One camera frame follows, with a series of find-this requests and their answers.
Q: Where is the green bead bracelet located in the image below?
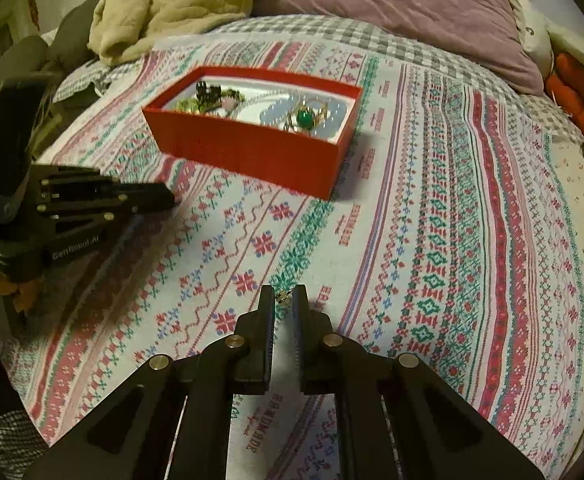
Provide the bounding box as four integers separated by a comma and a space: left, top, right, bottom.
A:
173, 88, 247, 120

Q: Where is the black flower hair clip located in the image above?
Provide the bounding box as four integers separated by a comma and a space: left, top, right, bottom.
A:
195, 80, 222, 107

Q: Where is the small gold earring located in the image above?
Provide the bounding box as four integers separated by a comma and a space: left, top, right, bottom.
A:
275, 290, 293, 308

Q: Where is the blue bead bracelet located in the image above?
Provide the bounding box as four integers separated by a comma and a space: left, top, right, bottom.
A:
258, 95, 351, 141

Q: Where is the red cardboard box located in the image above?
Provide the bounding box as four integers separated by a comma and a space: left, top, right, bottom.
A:
143, 66, 362, 200

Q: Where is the patterned knit cloth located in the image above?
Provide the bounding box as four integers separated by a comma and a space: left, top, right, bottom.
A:
2, 32, 584, 479

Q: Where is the white plush toy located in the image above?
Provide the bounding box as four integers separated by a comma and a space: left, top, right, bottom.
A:
508, 0, 584, 78

